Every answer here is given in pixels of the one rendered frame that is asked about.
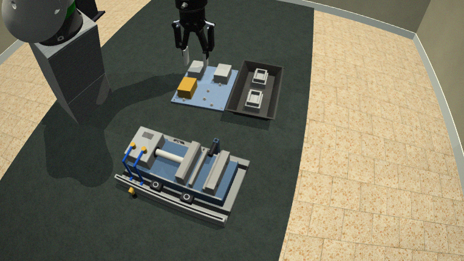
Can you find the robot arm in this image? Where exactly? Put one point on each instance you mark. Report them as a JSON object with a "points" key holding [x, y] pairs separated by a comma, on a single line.
{"points": [[53, 22]]}

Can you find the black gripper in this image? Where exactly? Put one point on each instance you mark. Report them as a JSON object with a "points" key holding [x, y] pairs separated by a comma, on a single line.
{"points": [[194, 21]]}

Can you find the orange-yellow block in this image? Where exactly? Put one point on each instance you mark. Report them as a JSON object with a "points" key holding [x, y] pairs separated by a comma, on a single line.
{"points": [[187, 88]]}

